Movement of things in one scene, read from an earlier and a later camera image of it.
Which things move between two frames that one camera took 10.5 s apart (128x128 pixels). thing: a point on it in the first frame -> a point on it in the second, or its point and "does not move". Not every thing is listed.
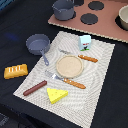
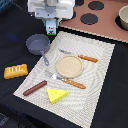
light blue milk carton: x=84 y=42 -> x=51 y=27
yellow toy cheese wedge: x=54 y=95 does not move
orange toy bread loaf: x=17 y=70 does not move
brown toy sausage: x=36 y=87 does not move
